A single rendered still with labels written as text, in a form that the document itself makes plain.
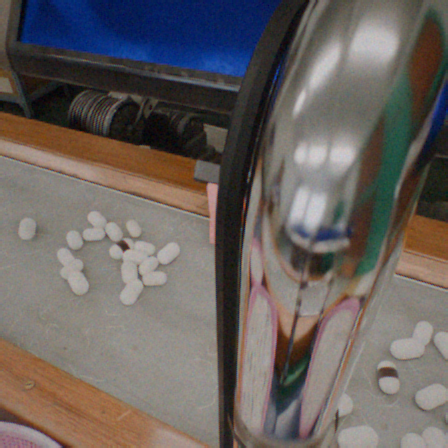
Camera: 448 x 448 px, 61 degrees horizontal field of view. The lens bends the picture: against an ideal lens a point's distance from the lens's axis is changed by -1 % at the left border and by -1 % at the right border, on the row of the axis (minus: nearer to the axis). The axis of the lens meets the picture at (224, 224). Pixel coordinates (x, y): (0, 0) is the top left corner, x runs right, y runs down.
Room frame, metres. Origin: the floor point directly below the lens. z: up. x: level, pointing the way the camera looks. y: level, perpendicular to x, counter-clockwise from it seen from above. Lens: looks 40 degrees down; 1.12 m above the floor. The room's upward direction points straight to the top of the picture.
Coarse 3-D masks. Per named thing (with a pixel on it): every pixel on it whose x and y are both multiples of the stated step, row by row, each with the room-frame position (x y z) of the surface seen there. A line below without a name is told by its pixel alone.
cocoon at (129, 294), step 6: (132, 282) 0.32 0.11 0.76; (138, 282) 0.32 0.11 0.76; (126, 288) 0.31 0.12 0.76; (132, 288) 0.31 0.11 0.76; (138, 288) 0.31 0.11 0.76; (126, 294) 0.30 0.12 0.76; (132, 294) 0.30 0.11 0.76; (138, 294) 0.31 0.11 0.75; (126, 300) 0.30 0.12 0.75; (132, 300) 0.30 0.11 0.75
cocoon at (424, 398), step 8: (432, 384) 0.19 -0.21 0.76; (424, 392) 0.18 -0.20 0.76; (432, 392) 0.18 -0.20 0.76; (440, 392) 0.18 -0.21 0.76; (416, 400) 0.18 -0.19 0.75; (424, 400) 0.17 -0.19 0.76; (432, 400) 0.17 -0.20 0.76; (440, 400) 0.17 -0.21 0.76; (424, 408) 0.17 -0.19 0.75; (432, 408) 0.17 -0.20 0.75
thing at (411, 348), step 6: (396, 342) 0.24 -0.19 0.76; (402, 342) 0.23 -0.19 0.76; (408, 342) 0.23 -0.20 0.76; (414, 342) 0.23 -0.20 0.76; (420, 342) 0.23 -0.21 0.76; (396, 348) 0.23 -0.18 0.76; (402, 348) 0.23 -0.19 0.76; (408, 348) 0.23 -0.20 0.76; (414, 348) 0.23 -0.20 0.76; (420, 348) 0.23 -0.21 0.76; (396, 354) 0.22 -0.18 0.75; (402, 354) 0.22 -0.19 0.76; (408, 354) 0.22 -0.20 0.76; (414, 354) 0.22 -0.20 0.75; (420, 354) 0.22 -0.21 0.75
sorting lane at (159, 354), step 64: (0, 192) 0.54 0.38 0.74; (64, 192) 0.54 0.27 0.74; (0, 256) 0.39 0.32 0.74; (192, 256) 0.39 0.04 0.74; (0, 320) 0.28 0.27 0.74; (64, 320) 0.28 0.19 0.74; (128, 320) 0.28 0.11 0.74; (192, 320) 0.28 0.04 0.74; (384, 320) 0.28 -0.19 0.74; (128, 384) 0.20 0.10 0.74; (192, 384) 0.20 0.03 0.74
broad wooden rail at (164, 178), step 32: (0, 128) 0.73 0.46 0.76; (32, 128) 0.73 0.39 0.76; (64, 128) 0.73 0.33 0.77; (32, 160) 0.64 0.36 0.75; (64, 160) 0.62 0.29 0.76; (96, 160) 0.60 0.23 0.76; (128, 160) 0.60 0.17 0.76; (160, 160) 0.60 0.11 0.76; (192, 160) 0.60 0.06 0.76; (128, 192) 0.54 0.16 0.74; (160, 192) 0.52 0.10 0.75; (192, 192) 0.51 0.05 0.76; (416, 224) 0.43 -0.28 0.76; (416, 256) 0.36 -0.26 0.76
